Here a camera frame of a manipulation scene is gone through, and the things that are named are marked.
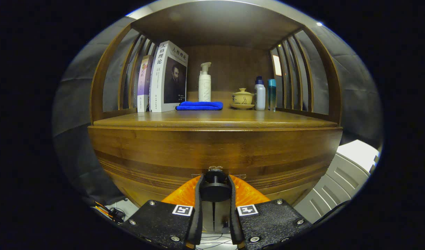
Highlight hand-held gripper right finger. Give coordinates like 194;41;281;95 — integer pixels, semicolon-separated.
227;175;312;250

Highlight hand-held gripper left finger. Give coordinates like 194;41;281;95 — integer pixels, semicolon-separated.
120;175;204;250

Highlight black drawer knob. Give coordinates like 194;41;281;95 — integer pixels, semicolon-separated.
199;167;232;202

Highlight wooden countertop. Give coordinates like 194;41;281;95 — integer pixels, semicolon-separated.
93;104;339;130

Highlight brown wooden cabinet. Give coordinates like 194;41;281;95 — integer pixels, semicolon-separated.
87;0;343;209

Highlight blue folded cloth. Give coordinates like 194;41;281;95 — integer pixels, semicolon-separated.
175;101;224;111

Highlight white storage unit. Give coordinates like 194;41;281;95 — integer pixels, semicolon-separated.
294;140;380;223

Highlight yellow lidded teacup with saucer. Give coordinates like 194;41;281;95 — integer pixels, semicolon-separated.
229;88;255;110

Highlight white bottle with blue cap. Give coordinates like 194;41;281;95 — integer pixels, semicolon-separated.
254;76;266;111

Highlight teal bottle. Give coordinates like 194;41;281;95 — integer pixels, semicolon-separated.
268;78;277;112

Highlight white pump bottle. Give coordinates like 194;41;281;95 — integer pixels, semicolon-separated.
198;62;212;102

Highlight thick white book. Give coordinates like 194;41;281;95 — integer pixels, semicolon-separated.
150;41;189;113

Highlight purple book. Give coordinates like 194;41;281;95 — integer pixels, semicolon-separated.
137;55;154;113

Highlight black backdrop cloth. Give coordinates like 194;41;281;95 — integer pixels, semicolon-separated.
52;16;385;198

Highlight orange and black wire bundle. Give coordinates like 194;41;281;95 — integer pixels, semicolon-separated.
92;201;126;223

